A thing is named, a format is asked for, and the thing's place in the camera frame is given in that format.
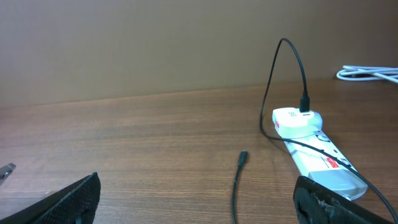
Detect white power strip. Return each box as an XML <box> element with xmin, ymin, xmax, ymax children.
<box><xmin>285</xmin><ymin>131</ymin><xmax>368</xmax><ymax>200</ymax></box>

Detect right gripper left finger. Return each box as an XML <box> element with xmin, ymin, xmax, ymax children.
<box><xmin>1</xmin><ymin>172</ymin><xmax>101</xmax><ymax>224</ymax></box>

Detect teal screen Samsung smartphone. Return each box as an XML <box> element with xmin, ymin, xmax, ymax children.
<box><xmin>0</xmin><ymin>163</ymin><xmax>16</xmax><ymax>180</ymax></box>

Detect white USB charger plug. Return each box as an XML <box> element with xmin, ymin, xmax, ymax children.
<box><xmin>272</xmin><ymin>107</ymin><xmax>323</xmax><ymax>139</ymax></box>

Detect black USB charging cable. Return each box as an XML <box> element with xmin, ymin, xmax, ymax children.
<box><xmin>231</xmin><ymin>37</ymin><xmax>398</xmax><ymax>224</ymax></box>

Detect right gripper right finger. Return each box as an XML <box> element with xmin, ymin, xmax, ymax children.
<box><xmin>293</xmin><ymin>176</ymin><xmax>392</xmax><ymax>224</ymax></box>

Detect white power strip cord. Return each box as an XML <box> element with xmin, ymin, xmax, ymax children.
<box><xmin>336</xmin><ymin>65</ymin><xmax>398</xmax><ymax>84</ymax></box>

